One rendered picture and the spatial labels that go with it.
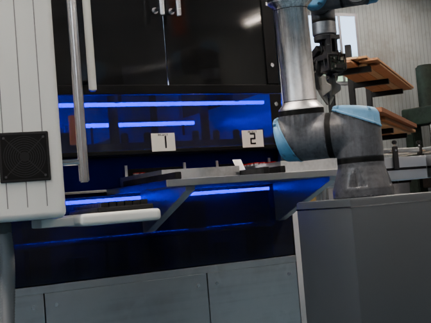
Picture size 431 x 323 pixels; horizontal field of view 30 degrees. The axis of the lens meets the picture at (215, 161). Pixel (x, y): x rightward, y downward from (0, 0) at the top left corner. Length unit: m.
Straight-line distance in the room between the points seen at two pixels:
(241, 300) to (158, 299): 0.31
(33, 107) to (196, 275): 0.99
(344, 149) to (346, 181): 0.08
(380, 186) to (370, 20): 10.29
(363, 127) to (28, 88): 0.81
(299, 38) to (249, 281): 1.03
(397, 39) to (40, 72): 10.69
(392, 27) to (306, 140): 10.46
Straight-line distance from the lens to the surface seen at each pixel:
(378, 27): 12.27
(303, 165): 2.45
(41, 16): 1.98
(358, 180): 1.99
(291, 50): 2.04
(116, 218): 1.95
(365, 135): 1.99
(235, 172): 2.46
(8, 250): 2.22
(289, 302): 2.86
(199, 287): 2.69
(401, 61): 12.40
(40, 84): 1.95
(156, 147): 2.63
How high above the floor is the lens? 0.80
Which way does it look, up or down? 3 degrees up
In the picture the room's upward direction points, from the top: 5 degrees counter-clockwise
